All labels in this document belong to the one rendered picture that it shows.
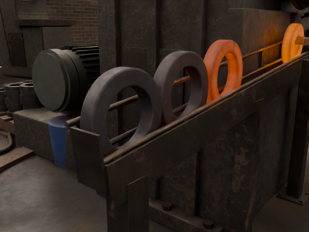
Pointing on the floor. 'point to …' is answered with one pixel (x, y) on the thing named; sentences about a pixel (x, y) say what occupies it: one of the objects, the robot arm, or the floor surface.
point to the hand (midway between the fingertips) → (294, 40)
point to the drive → (57, 96)
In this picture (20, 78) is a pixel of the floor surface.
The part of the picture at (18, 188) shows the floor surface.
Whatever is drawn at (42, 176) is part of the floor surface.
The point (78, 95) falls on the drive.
